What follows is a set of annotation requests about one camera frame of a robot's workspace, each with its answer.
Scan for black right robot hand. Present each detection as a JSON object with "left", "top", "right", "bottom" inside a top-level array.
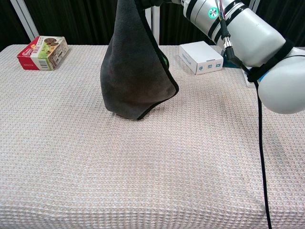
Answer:
[{"left": 135, "top": 0, "right": 183, "bottom": 10}]

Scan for green grey towel black trim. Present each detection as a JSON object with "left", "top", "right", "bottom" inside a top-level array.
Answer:
[{"left": 100, "top": 0, "right": 180, "bottom": 121}]

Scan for white cardboard box blue icons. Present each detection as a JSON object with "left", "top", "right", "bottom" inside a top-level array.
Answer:
[{"left": 179, "top": 41, "right": 224, "bottom": 76}]

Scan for black curtain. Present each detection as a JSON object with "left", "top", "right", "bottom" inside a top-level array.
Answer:
[{"left": 0, "top": 0, "right": 305, "bottom": 52}]

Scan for dark blue box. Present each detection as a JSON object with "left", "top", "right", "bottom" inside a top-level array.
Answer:
[{"left": 223, "top": 52, "right": 242, "bottom": 69}]

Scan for red green snack box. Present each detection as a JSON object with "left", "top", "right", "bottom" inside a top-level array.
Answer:
[{"left": 16, "top": 35, "right": 70, "bottom": 71}]

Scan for bright blue small object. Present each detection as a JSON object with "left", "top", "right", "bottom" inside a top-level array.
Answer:
[{"left": 258, "top": 71, "right": 270, "bottom": 83}]

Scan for beige waffle weave tablecloth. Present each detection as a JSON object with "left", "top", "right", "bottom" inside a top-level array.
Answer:
[{"left": 0, "top": 44, "right": 305, "bottom": 229}]

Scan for white metal frame post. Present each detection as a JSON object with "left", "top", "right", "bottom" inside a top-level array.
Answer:
[
  {"left": 9, "top": 0, "right": 40, "bottom": 42},
  {"left": 144, "top": 5, "right": 160, "bottom": 46}
]

